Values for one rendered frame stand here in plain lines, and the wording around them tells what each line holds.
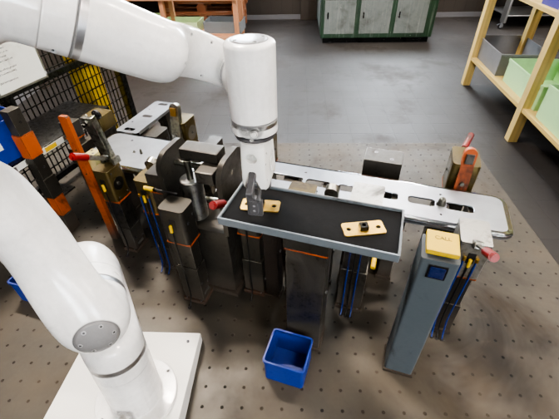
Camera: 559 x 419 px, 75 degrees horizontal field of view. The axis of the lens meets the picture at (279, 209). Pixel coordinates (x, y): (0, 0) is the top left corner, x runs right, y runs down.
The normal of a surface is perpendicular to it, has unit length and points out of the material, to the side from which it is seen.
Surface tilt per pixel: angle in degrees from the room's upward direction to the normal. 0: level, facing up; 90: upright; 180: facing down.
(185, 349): 5
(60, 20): 86
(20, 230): 82
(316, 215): 0
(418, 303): 90
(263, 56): 90
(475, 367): 0
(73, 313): 59
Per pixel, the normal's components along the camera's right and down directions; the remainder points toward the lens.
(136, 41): 0.54, 0.36
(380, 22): -0.04, 0.64
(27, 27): 0.30, 0.80
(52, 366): -0.02, -0.77
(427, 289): -0.31, 0.62
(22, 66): 0.95, 0.18
